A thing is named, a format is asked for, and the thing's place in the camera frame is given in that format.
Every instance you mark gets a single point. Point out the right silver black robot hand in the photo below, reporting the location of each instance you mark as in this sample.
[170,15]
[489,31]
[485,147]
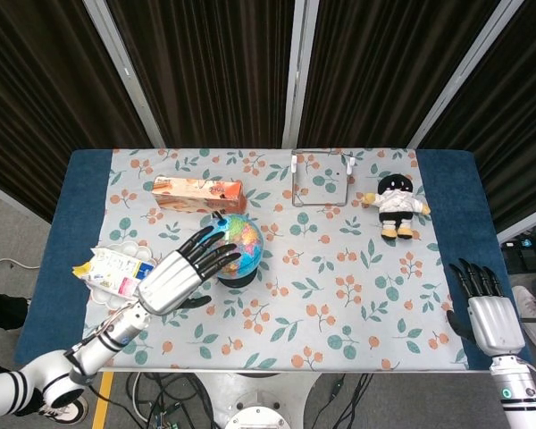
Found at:
[491,322]

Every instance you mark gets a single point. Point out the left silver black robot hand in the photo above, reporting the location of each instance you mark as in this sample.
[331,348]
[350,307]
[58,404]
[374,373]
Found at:
[178,277]

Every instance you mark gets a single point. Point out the small colourful desk globe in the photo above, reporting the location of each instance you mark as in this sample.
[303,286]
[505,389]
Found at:
[243,250]

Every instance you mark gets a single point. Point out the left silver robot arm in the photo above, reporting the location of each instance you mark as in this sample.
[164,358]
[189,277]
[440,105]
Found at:
[62,366]

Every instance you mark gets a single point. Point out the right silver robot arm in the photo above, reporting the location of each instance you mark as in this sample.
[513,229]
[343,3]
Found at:
[518,393]

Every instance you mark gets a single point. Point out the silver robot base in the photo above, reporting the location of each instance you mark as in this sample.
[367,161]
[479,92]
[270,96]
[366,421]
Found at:
[254,402]

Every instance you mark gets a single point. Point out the white shoe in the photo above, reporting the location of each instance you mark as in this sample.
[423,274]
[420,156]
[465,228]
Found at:
[533,315]

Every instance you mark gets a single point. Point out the white flower-shaped plate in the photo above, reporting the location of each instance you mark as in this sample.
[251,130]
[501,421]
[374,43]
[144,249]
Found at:
[134,250]

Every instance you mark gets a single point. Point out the white crinkled snack bag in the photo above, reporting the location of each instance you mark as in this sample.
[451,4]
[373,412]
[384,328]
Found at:
[111,272]

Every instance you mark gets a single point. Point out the orange snack carton box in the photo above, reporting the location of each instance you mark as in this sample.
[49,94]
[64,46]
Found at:
[199,194]

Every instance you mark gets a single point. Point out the blue table mat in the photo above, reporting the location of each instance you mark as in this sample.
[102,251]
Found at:
[87,214]

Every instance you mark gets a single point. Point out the floral patterned tablecloth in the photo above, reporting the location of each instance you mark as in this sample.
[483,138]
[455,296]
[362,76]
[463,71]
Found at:
[321,286]

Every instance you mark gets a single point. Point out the black white plush doll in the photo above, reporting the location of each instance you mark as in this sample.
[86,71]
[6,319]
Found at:
[396,206]

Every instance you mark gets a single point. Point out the white black sneaker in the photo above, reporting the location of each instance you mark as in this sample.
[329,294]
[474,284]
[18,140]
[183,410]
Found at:
[67,413]

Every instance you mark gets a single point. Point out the dark brown curtain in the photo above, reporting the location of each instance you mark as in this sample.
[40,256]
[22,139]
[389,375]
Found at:
[219,67]

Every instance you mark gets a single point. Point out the grey metal frame post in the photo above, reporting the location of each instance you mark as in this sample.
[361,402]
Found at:
[126,73]
[460,73]
[300,73]

